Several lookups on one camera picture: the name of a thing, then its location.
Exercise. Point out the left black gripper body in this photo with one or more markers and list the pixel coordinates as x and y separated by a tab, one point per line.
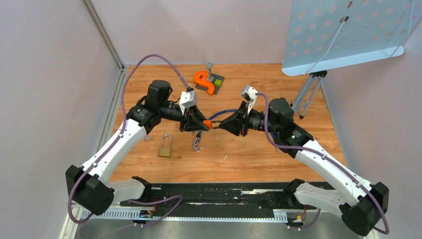
185	119

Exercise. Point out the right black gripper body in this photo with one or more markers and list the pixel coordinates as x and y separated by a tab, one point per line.
249	121

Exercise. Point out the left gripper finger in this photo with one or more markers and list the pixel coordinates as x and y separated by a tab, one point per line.
196	115
195	127

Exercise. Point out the orange small padlock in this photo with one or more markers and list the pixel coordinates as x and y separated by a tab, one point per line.
211	124

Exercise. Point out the blue cable lock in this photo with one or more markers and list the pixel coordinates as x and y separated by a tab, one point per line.
198	135

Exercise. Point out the small brass padlock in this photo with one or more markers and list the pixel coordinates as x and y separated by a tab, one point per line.
165	151

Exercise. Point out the small silver key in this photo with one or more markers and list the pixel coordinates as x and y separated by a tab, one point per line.
148	138

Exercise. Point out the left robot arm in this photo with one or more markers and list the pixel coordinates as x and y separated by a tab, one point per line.
89	185

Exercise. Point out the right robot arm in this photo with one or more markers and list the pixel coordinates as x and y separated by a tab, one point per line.
360	203

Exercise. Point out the orange S-shaped toy base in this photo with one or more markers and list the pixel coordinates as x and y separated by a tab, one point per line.
208	81

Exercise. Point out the perforated metal music stand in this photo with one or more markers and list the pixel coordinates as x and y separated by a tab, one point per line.
329	34

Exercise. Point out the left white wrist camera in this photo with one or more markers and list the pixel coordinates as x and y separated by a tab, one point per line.
187	99

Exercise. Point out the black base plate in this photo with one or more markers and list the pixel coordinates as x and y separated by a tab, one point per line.
256	200

